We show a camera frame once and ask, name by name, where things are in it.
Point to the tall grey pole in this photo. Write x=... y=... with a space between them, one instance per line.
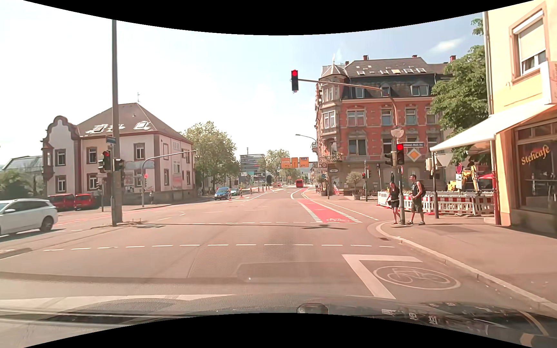
x=115 y=121

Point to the car's own bonnet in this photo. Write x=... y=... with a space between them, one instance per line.
x=404 y=315

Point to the yellow excavator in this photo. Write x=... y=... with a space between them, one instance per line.
x=469 y=176

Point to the orange road signs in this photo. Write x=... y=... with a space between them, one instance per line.
x=295 y=162

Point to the blue car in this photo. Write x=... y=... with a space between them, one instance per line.
x=221 y=193

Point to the white gabled building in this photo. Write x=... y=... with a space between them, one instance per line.
x=133 y=154

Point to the small potted tree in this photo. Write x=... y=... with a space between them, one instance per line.
x=354 y=180

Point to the red and white barrier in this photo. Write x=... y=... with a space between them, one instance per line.
x=452 y=204

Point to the traffic light on pole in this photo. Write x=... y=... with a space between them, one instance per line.
x=107 y=161

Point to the small traffic light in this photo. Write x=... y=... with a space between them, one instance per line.
x=364 y=175

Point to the person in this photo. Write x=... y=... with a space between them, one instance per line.
x=394 y=199
x=416 y=198

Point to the grey roofed building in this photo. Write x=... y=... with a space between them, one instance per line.
x=20 y=164

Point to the grey asphalt road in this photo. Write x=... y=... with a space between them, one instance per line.
x=240 y=232

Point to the large green tree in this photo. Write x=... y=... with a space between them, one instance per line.
x=460 y=96

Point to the red brick building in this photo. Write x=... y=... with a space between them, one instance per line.
x=370 y=125

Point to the street lamp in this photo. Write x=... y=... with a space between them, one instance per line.
x=307 y=137

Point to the white car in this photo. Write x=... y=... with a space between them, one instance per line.
x=10 y=217

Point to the yellow building with awning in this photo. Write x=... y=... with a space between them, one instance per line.
x=539 y=145

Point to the red van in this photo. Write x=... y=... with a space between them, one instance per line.
x=62 y=200
x=85 y=200

